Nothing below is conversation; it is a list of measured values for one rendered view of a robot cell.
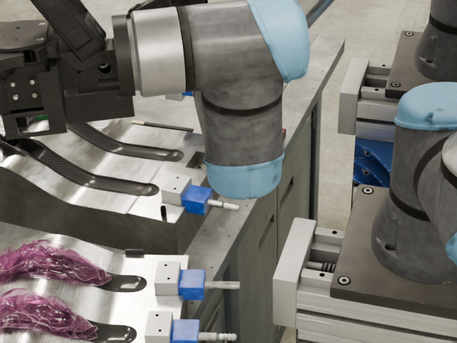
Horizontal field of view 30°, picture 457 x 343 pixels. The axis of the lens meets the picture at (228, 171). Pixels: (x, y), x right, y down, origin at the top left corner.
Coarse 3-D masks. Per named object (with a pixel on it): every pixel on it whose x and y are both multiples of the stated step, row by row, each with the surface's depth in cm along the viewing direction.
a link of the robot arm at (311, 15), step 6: (300, 0) 84; (306, 0) 84; (312, 0) 84; (318, 0) 84; (324, 0) 85; (330, 0) 85; (306, 6) 84; (312, 6) 85; (318, 6) 85; (324, 6) 86; (306, 12) 85; (312, 12) 85; (318, 12) 86; (306, 18) 86; (312, 18) 86
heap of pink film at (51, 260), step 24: (48, 240) 134; (0, 264) 133; (24, 264) 131; (48, 264) 131; (72, 264) 132; (96, 264) 136; (0, 312) 123; (24, 312) 122; (48, 312) 123; (72, 312) 126; (72, 336) 124; (96, 336) 126
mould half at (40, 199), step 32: (0, 128) 172; (32, 128) 158; (96, 128) 163; (128, 128) 166; (0, 160) 150; (32, 160) 151; (96, 160) 157; (128, 160) 157; (0, 192) 152; (32, 192) 149; (64, 192) 149; (96, 192) 150; (160, 192) 148; (32, 224) 154; (64, 224) 151; (96, 224) 148; (128, 224) 145; (160, 224) 142; (192, 224) 150
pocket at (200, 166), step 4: (196, 152) 158; (200, 152) 158; (204, 152) 157; (192, 156) 156; (196, 156) 158; (200, 156) 158; (204, 156) 158; (192, 160) 157; (196, 160) 159; (200, 160) 159; (188, 164) 155; (192, 164) 157; (196, 164) 159; (200, 164) 159; (204, 164) 159; (192, 168) 158; (196, 168) 158; (200, 168) 158; (204, 168) 158
